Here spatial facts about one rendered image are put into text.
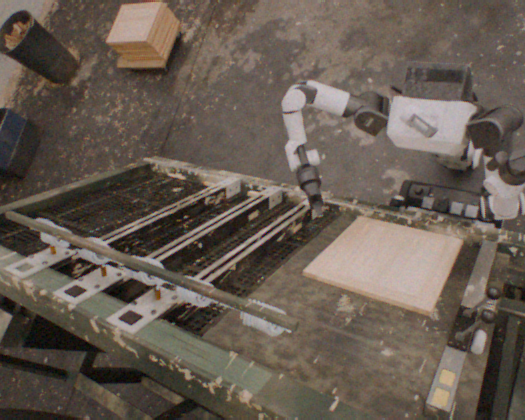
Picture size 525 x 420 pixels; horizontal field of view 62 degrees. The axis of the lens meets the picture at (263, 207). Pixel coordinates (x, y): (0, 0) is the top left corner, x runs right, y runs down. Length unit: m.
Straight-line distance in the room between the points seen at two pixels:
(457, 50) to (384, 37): 0.55
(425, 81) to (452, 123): 0.17
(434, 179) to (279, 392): 2.05
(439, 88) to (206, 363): 1.16
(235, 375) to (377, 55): 2.91
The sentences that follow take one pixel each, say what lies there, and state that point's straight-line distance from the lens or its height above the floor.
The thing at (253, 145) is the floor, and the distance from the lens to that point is 3.51.
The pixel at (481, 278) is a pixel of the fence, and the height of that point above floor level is 1.15.
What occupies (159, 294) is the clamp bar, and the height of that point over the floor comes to 1.77.
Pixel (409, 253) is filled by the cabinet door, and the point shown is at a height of 1.07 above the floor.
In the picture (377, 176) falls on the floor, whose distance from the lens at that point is 3.07.
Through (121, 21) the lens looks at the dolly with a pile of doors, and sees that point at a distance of 4.64.
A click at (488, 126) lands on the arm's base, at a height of 1.37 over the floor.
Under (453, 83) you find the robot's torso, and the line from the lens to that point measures 1.65.
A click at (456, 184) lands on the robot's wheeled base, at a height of 0.17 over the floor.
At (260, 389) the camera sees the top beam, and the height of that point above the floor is 1.85.
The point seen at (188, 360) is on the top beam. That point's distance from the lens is 1.09.
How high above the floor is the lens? 2.77
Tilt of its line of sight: 58 degrees down
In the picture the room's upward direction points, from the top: 51 degrees counter-clockwise
